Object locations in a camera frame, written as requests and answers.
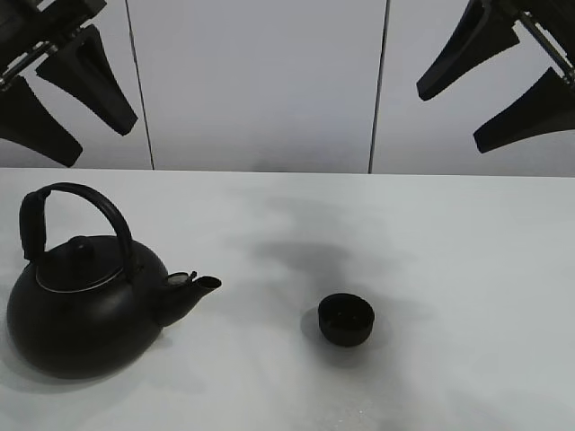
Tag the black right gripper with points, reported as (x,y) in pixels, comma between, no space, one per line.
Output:
(485,30)

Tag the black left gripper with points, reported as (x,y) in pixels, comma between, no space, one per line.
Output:
(76,63)

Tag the black teapot with handle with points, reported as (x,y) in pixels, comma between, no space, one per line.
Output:
(92,304)

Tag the small black teacup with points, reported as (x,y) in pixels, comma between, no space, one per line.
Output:
(345,320)

